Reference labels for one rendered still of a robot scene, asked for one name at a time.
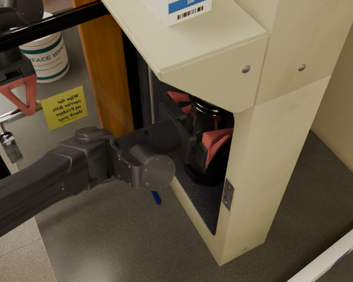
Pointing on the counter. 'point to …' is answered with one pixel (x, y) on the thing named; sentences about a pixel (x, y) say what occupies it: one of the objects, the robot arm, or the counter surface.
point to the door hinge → (145, 90)
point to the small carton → (177, 9)
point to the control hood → (200, 50)
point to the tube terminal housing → (274, 117)
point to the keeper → (228, 194)
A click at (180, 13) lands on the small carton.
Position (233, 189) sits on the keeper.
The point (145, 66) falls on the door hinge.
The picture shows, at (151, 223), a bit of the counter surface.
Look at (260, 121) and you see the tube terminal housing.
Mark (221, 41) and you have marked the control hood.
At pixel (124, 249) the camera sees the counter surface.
